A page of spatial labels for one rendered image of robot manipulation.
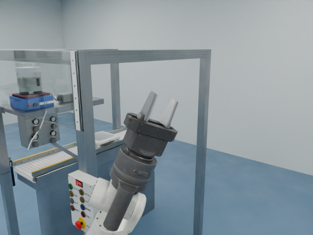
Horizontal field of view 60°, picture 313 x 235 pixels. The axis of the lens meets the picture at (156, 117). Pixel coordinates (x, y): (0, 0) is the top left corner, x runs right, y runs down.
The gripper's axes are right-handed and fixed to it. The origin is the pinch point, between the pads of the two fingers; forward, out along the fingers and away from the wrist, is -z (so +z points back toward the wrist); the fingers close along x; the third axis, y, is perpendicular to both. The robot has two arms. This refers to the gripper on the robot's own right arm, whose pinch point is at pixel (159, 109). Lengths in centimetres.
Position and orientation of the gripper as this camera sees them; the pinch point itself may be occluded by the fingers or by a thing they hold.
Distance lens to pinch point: 57.8
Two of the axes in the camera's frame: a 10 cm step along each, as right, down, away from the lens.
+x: -8.2, -2.7, -5.0
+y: -4.0, -3.5, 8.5
